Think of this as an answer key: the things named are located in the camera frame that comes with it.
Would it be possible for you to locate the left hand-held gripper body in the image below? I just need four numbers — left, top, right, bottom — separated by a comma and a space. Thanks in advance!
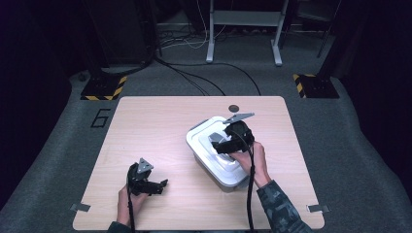
126, 157, 155, 196

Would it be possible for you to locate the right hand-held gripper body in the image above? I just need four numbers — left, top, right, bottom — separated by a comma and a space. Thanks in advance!
223, 112, 256, 153

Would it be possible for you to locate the white lid with grey handle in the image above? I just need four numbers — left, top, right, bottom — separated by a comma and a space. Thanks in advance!
186, 116, 251, 188

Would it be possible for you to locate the brown transparent storage box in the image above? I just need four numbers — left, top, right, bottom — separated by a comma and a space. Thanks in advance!
193, 154, 251, 194

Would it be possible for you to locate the person's left hand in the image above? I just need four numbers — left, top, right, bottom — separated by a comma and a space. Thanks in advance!
117, 184, 149, 226

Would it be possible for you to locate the person's right hand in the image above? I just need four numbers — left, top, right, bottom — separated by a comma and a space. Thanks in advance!
227, 141, 272, 188

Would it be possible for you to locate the grey tape strip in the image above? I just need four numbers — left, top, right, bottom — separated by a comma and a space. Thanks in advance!
306, 204, 331, 214
70, 203, 91, 213

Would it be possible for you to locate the black base with yellow stripes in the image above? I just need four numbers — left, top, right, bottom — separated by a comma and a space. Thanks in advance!
292, 73, 340, 99
80, 75, 128, 101

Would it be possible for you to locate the white metal stand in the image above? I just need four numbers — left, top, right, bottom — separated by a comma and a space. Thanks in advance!
205, 0, 291, 67

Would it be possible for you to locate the left hand-held gripper cable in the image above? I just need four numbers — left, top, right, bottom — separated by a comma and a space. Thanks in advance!
127, 189, 137, 233

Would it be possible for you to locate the hand-held gripper cable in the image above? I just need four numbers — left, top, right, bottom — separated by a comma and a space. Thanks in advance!
127, 189, 137, 233
230, 128, 258, 233

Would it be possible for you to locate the right hand-held gripper cable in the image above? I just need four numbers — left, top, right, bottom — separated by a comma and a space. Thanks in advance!
230, 128, 258, 233

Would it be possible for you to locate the long black floor cable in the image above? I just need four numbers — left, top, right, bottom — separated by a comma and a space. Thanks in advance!
154, 57, 262, 97

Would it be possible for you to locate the white floor cable bundle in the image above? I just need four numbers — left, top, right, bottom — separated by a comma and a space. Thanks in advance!
159, 0, 228, 50

